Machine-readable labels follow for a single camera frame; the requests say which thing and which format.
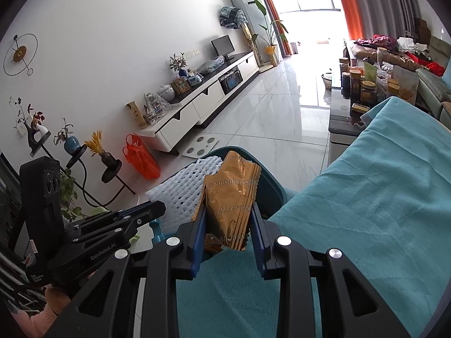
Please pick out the orange and grey curtain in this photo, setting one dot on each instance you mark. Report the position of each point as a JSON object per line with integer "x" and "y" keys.
{"x": 373, "y": 0}
{"x": 273, "y": 7}

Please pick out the white and black TV cabinet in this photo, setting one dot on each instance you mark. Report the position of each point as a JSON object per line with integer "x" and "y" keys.
{"x": 208, "y": 98}

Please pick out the trailing green plant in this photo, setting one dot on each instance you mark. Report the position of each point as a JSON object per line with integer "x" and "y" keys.
{"x": 70, "y": 197}

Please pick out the printed teal tablecloth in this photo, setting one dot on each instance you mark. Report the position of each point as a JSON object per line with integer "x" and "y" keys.
{"x": 370, "y": 218}

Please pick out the white wall sockets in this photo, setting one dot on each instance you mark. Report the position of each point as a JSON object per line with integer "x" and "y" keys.
{"x": 191, "y": 53}

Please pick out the black and white flower vase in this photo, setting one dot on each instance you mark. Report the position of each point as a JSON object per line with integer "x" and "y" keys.
{"x": 37, "y": 135}

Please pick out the teal plastic bin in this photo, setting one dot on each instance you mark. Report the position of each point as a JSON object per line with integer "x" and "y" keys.
{"x": 271, "y": 186}

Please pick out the clear plastic bag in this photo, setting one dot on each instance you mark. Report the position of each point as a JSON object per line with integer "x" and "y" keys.
{"x": 211, "y": 65}

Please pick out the maroon clothes pile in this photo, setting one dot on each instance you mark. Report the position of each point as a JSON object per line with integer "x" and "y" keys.
{"x": 377, "y": 40}

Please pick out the green sofa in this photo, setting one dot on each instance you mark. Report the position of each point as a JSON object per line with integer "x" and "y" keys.
{"x": 435, "y": 81}

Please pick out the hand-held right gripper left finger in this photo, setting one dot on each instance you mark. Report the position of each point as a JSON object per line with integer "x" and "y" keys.
{"x": 197, "y": 250}

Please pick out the wheat stalks in black vase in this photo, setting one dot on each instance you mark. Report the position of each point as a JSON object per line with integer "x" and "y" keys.
{"x": 105, "y": 156}

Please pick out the white bathroom scale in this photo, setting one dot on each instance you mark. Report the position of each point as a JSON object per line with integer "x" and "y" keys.
{"x": 201, "y": 147}

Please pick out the gold picture frame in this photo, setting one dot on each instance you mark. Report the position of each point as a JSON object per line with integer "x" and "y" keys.
{"x": 180, "y": 86}

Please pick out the red cloth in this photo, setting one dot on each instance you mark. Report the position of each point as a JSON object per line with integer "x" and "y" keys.
{"x": 435, "y": 67}

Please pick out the small round basket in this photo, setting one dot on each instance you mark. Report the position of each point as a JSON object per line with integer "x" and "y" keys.
{"x": 327, "y": 81}

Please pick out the cloth-covered standing fan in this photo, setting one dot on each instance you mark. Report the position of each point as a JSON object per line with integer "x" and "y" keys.
{"x": 230, "y": 17}

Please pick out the brown ottoman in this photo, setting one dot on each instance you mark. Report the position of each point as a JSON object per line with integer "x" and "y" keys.
{"x": 405, "y": 61}

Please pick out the gold snack packet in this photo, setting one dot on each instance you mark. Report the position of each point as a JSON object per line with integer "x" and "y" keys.
{"x": 229, "y": 197}

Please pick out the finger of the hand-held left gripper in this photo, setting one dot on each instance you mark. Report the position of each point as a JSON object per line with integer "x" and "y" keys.
{"x": 151, "y": 209}
{"x": 105, "y": 232}

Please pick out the person's left forearm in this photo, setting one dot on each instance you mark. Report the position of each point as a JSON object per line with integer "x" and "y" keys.
{"x": 42, "y": 317}

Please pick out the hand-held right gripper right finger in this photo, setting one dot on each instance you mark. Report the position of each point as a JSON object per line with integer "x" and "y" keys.
{"x": 259, "y": 250}

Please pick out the orange plastic bag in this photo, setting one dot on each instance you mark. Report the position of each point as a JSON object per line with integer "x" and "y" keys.
{"x": 142, "y": 160}

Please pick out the white standing air conditioner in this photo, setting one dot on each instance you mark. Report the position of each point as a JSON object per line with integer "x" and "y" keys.
{"x": 250, "y": 10}

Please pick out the black monitor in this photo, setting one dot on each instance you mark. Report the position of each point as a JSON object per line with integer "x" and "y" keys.
{"x": 222, "y": 45}

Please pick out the white clothes pile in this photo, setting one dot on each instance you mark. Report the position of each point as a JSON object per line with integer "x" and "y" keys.
{"x": 410, "y": 45}

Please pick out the white foam fruit net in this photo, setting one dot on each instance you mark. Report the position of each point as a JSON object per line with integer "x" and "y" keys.
{"x": 176, "y": 190}

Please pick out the tall leafy potted plant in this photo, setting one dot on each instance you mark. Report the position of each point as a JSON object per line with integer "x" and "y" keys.
{"x": 271, "y": 38}

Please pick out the brown cardboard boxes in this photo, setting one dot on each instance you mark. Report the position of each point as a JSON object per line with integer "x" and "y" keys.
{"x": 422, "y": 30}

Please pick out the small floor bin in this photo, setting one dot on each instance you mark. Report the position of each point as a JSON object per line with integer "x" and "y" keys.
{"x": 294, "y": 49}

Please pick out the blue and white porcelain bowl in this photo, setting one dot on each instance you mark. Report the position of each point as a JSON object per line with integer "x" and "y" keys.
{"x": 195, "y": 79}

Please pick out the small plant in blue pot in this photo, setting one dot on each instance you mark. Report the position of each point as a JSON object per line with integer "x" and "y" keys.
{"x": 71, "y": 144}

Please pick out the black plant stand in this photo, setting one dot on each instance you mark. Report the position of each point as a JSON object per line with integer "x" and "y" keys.
{"x": 112, "y": 174}

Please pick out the bonsai in blue vase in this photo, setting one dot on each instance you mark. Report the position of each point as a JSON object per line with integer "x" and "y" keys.
{"x": 178, "y": 64}

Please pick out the glass ship model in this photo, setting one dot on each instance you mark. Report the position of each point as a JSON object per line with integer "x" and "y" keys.
{"x": 156, "y": 109}

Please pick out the white ceramic jar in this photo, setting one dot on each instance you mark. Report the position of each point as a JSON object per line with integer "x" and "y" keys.
{"x": 165, "y": 93}

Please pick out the gold gift box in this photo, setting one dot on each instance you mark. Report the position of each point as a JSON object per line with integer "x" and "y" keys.
{"x": 136, "y": 114}

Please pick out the group of jars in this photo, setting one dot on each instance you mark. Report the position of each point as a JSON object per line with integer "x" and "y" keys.
{"x": 359, "y": 88}

